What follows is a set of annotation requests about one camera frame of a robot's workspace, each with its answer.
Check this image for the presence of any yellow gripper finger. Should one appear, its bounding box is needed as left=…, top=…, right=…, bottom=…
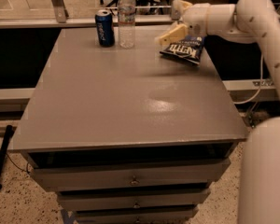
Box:
left=171, top=0, right=192, bottom=21
left=155, top=21, right=188, bottom=46

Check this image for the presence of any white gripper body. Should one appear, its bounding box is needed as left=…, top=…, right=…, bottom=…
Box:
left=182, top=3, right=210, bottom=36

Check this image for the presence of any clear plastic water bottle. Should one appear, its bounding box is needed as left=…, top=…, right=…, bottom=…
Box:
left=118, top=0, right=135, bottom=49

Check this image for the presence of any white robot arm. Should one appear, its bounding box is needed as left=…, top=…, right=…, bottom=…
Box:
left=156, top=0, right=280, bottom=224

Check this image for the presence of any blue pepsi can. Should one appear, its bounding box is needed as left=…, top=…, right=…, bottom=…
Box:
left=95, top=9, right=115, bottom=47

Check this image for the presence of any blue kettle chips bag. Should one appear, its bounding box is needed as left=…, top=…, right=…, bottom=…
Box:
left=160, top=35, right=204, bottom=65

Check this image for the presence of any grey drawer cabinet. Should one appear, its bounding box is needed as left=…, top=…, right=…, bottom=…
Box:
left=8, top=25, right=250, bottom=224

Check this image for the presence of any metal railing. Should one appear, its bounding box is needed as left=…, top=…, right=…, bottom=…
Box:
left=0, top=0, right=280, bottom=30

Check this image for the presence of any top grey drawer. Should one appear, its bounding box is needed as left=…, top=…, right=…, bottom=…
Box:
left=32, top=158, right=231, bottom=191

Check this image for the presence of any grey drawer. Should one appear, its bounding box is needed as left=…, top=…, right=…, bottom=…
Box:
left=58, top=188, right=210, bottom=211
left=75, top=205, right=198, bottom=224
left=32, top=158, right=231, bottom=191

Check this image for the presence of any middle grey drawer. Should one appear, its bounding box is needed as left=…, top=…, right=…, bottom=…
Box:
left=58, top=188, right=210, bottom=211

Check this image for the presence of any bottom grey drawer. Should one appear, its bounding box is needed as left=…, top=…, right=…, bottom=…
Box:
left=75, top=205, right=198, bottom=224

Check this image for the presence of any black bar on floor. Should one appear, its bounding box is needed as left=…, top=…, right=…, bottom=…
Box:
left=0, top=125, right=14, bottom=189

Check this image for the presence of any white cable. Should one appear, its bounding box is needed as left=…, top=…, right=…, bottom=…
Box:
left=232, top=55, right=265, bottom=105

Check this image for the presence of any thin black floor cable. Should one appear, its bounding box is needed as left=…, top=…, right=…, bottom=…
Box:
left=0, top=143, right=32, bottom=174

